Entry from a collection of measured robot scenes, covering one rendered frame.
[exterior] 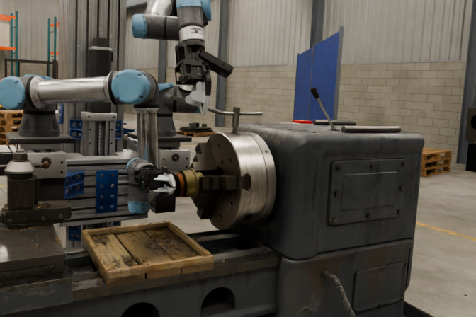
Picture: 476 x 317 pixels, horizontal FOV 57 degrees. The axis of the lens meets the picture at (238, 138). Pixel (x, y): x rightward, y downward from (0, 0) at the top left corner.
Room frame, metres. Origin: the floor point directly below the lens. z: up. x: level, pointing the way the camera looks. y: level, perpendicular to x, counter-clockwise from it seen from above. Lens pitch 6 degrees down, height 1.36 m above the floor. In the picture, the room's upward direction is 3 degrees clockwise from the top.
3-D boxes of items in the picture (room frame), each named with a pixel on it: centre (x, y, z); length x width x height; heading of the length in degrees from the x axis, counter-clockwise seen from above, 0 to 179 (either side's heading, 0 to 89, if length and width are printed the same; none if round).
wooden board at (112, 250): (1.29, 0.27, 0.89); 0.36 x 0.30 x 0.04; 29
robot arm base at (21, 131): (1.72, 0.78, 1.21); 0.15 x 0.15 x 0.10
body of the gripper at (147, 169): (1.41, 0.27, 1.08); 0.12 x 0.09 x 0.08; 29
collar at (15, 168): (1.19, 0.59, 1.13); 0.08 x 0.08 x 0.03
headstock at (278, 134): (1.64, -0.33, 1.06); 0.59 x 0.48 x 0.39; 119
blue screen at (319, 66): (8.16, -1.30, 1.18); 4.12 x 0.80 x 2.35; 1
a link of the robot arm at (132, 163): (1.55, 0.34, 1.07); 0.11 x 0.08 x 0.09; 29
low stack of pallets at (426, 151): (8.78, -3.64, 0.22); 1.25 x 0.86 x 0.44; 132
